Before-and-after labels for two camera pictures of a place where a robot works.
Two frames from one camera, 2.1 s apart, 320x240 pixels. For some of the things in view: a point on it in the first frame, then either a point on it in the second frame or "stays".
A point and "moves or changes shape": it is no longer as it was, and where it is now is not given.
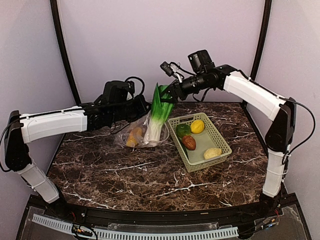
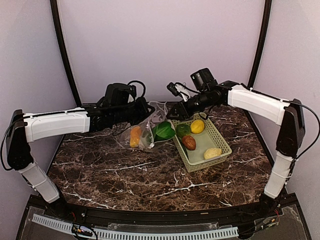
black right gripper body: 183,92 to 190,111
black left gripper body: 122,112 stays
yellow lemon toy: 197,126 stays
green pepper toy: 183,129 stays
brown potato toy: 189,142 stays
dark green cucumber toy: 184,147 stays
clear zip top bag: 140,131 moves or changes shape
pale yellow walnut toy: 212,152 stays
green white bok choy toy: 161,109 to 162,131
